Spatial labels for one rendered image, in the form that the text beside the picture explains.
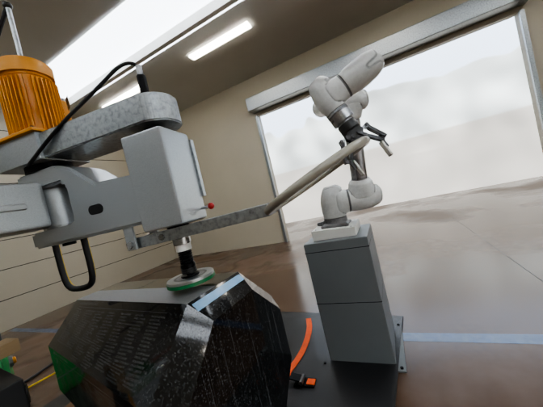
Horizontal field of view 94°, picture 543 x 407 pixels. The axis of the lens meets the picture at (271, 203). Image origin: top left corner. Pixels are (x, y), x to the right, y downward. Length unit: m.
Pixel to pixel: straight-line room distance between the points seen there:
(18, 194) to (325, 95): 1.40
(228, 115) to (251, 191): 2.00
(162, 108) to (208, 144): 5.94
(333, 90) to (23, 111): 1.45
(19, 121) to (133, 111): 0.64
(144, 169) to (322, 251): 1.10
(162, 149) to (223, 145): 5.74
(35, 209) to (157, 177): 0.64
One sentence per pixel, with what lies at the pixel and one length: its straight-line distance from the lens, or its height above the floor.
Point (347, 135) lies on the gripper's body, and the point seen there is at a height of 1.32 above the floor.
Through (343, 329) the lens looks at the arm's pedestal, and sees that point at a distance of 1.86.
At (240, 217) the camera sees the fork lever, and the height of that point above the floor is 1.10.
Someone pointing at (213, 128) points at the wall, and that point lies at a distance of 7.08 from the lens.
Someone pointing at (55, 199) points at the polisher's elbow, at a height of 1.39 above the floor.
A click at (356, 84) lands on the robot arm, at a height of 1.49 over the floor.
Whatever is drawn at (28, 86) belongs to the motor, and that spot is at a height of 1.94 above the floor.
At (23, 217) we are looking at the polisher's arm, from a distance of 1.59.
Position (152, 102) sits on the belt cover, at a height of 1.65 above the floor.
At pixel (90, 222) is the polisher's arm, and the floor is 1.23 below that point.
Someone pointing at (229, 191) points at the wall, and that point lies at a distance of 6.78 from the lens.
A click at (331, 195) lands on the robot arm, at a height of 1.07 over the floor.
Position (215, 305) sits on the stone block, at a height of 0.78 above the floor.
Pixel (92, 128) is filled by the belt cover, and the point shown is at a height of 1.62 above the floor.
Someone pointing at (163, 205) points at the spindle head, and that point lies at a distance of 1.16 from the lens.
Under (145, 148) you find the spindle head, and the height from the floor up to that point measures 1.47.
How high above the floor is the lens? 1.15
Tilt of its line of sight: 2 degrees down
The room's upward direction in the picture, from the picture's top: 13 degrees counter-clockwise
